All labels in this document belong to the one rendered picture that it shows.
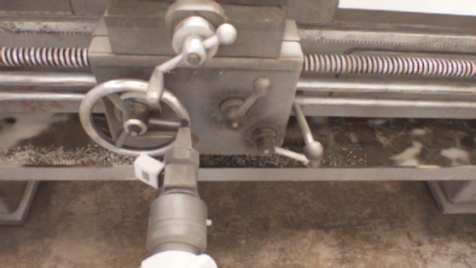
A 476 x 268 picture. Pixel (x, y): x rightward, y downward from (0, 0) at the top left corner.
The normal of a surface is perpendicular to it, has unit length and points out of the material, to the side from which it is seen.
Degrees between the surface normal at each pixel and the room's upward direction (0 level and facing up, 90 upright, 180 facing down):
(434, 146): 0
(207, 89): 90
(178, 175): 4
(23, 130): 0
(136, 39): 90
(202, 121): 90
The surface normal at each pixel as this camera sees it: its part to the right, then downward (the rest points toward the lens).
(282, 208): 0.07, -0.66
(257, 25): 0.04, 0.75
